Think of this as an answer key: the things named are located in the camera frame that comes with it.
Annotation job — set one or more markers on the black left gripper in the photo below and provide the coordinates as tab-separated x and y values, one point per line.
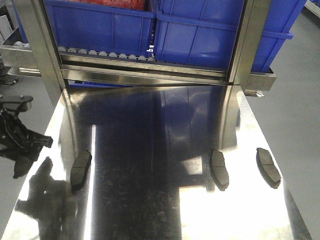
15	139

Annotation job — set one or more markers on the grey brake pad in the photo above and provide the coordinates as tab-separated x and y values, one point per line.
218	170
79	170
22	166
267	168

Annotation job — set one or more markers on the right blue plastic crate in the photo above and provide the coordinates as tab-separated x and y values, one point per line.
203	32

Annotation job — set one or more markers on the stainless steel roller rack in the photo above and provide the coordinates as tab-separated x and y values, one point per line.
43	58

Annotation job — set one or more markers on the blue plastic crate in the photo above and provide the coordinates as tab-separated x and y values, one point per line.
203	32
102	28

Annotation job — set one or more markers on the left blue plastic crate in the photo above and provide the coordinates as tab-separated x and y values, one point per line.
102	28

